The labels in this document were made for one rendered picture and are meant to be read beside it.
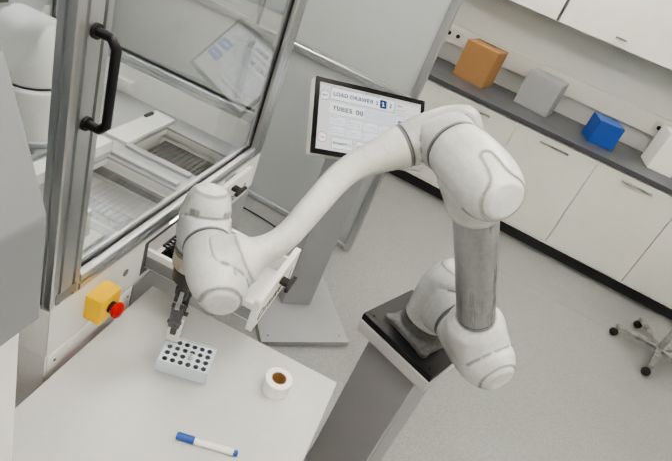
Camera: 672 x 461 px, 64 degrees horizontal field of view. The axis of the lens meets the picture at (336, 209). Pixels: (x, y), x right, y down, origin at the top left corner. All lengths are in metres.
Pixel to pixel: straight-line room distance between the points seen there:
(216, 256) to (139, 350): 0.49
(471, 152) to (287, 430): 0.77
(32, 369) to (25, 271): 0.85
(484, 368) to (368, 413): 0.57
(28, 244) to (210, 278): 0.47
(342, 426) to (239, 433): 0.76
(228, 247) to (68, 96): 0.37
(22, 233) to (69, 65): 0.44
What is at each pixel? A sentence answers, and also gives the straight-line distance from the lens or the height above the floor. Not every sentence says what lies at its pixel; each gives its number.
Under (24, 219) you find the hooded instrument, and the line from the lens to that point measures 0.56.
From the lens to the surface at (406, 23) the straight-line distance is 2.89.
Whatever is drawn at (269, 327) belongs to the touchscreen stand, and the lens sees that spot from 2.62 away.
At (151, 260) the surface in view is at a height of 0.87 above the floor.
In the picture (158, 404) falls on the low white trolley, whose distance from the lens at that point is 1.35.
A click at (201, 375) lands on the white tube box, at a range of 1.38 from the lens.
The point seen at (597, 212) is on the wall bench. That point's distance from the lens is 4.36.
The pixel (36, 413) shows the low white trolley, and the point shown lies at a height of 0.76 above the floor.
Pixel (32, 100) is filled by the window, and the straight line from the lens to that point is 1.06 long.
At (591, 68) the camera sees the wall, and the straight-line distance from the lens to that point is 4.81.
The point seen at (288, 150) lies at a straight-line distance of 3.29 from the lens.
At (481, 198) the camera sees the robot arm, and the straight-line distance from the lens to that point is 1.04.
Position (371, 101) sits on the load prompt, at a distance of 2.26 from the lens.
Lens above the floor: 1.85
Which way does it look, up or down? 30 degrees down
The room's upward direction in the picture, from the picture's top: 22 degrees clockwise
